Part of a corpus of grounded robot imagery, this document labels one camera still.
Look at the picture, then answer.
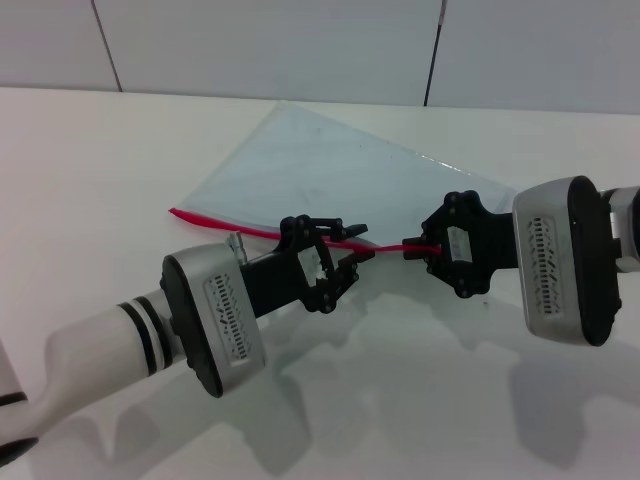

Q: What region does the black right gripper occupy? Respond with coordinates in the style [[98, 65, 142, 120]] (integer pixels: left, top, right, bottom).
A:
[[402, 191, 521, 300]]

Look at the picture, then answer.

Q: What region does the right wrist camera housing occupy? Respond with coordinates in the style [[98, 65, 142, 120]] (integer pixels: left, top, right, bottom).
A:
[[512, 175, 624, 348]]

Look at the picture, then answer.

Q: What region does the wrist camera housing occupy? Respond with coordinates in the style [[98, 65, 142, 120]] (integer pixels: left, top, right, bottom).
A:
[[159, 242, 269, 399], [512, 175, 624, 348]]

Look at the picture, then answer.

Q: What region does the silver connector plug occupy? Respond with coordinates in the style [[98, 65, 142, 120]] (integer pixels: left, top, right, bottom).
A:
[[227, 232, 250, 265]]

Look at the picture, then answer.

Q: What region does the clear document bag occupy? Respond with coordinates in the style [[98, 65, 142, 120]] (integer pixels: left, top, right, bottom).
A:
[[167, 99, 516, 259]]

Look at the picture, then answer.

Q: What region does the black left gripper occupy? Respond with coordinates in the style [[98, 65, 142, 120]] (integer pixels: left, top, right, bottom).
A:
[[239, 215, 377, 319]]

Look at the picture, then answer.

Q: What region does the left wrist camera housing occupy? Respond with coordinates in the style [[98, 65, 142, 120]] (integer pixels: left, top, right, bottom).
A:
[[159, 242, 269, 399]]

